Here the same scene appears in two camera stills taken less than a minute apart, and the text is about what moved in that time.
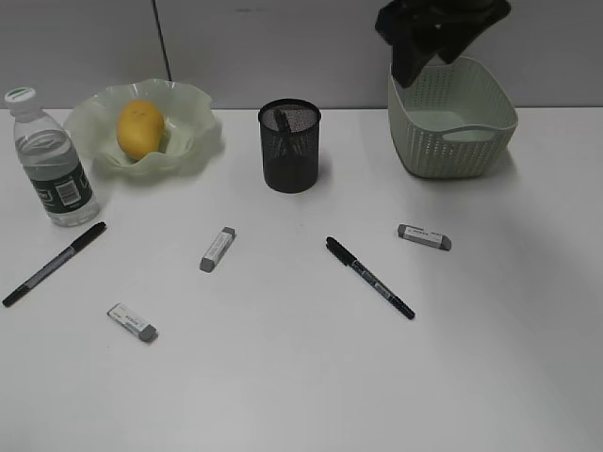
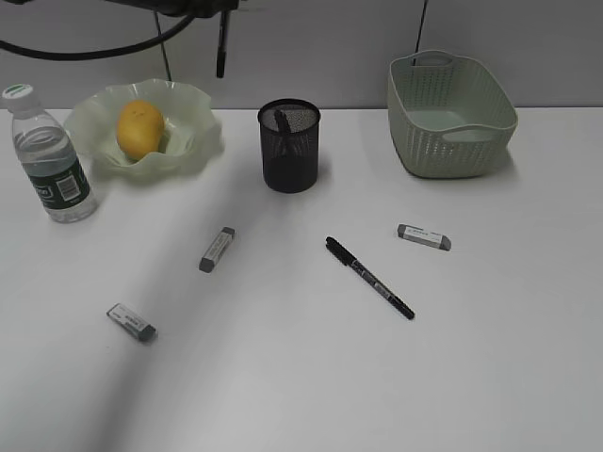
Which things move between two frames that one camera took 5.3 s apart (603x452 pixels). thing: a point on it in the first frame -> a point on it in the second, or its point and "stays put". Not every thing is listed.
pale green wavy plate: x=191 y=137 stays put
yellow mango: x=141 y=129 stays put
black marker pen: x=61 y=257 -> x=221 y=53
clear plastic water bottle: x=53 y=162 stays put
